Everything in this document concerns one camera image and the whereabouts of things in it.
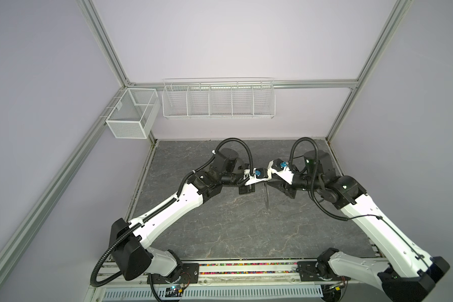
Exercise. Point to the aluminium mounting rail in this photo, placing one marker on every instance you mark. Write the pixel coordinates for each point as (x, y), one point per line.
(244, 272)

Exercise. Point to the white vented cable duct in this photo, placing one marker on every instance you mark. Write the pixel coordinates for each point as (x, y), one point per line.
(229, 293)

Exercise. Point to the aluminium frame profile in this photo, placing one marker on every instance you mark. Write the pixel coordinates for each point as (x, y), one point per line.
(55, 79)

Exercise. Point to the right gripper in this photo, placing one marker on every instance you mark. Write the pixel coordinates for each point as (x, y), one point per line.
(283, 187)

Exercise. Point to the white mesh box basket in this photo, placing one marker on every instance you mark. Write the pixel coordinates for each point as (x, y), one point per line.
(134, 113)

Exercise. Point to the grey perforated ring disc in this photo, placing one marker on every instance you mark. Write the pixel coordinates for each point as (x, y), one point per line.
(266, 195)

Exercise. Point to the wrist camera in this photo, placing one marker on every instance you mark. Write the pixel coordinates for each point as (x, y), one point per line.
(260, 175)
(278, 169)

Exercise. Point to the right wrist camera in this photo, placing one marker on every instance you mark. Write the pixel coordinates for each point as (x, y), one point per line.
(278, 169)

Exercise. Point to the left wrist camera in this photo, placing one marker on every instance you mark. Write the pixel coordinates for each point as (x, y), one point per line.
(260, 175)

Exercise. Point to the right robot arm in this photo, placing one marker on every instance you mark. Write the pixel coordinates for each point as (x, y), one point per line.
(406, 273)

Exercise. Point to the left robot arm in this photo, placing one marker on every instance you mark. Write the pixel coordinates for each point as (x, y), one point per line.
(130, 253)

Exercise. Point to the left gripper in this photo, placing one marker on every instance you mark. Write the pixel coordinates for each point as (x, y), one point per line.
(246, 189)

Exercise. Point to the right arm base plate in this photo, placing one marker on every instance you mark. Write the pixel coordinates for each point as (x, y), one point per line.
(307, 271)

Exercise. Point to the white wire shelf basket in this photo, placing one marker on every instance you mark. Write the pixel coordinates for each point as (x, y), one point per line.
(216, 98)

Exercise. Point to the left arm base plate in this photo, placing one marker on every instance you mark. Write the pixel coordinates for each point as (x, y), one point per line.
(184, 273)

